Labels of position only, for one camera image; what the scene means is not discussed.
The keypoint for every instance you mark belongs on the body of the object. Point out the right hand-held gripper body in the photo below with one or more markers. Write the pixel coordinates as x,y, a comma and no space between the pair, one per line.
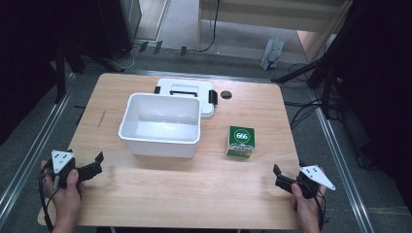
312,178

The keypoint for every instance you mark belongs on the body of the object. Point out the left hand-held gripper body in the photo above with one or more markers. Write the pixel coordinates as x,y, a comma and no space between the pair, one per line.
61,160

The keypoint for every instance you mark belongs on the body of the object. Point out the green and white box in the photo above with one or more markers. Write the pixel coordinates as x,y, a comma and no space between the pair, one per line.
241,139

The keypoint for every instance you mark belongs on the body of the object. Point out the white plastic storage bin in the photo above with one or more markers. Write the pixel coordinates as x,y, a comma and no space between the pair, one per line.
160,126

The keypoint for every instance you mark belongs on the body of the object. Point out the person's right hand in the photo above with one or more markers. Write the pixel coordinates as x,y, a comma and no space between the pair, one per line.
306,207

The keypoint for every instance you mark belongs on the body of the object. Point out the person's left hand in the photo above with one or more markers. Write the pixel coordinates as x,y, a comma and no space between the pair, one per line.
66,197

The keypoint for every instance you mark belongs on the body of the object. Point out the black tripod stand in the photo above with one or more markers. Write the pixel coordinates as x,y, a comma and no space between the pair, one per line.
60,74

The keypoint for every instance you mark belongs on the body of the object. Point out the black metal stand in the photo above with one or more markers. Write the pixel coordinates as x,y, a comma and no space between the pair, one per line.
325,81

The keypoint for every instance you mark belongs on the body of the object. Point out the black round table grommet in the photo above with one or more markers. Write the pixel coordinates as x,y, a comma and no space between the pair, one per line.
226,94

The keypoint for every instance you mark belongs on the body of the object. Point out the white and blue bag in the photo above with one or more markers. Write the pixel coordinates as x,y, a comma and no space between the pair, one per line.
272,51

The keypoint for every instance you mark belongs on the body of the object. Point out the white bin lid black latches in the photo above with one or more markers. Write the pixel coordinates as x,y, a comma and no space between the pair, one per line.
194,86

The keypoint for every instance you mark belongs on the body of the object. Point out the dark cabinet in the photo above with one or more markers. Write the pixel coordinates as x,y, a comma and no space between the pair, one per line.
118,26

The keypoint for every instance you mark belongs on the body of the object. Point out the light wooden shelf unit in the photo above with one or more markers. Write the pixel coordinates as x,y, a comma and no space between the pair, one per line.
275,16

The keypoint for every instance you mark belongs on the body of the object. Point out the metal floor rail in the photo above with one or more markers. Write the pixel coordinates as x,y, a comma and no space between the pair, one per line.
29,155
343,168
200,76

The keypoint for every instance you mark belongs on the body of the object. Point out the small black floor bracket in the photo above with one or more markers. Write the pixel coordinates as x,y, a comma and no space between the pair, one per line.
143,46
183,50
157,47

